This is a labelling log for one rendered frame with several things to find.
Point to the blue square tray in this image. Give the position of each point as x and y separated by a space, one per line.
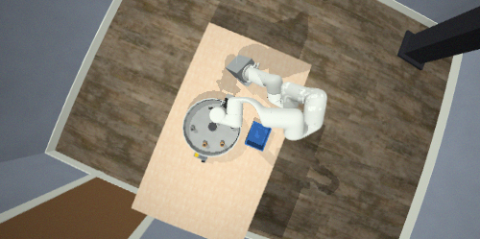
257 136

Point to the grey round turning table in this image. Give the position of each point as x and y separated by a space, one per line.
207 131

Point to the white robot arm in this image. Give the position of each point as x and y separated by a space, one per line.
295 123

